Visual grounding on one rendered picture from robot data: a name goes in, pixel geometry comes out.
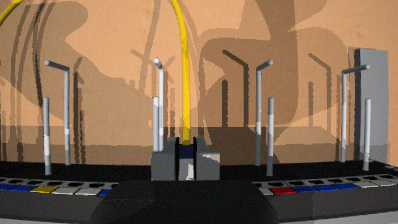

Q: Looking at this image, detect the yellow cable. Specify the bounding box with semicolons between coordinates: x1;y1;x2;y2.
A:
0;0;190;145

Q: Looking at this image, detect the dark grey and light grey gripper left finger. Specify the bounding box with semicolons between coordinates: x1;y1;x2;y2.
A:
151;137;180;181

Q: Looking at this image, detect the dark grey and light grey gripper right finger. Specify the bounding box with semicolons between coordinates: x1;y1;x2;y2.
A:
193;137;220;180

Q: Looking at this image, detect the white and blue cable plug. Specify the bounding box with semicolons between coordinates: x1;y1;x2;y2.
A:
179;144;194;181

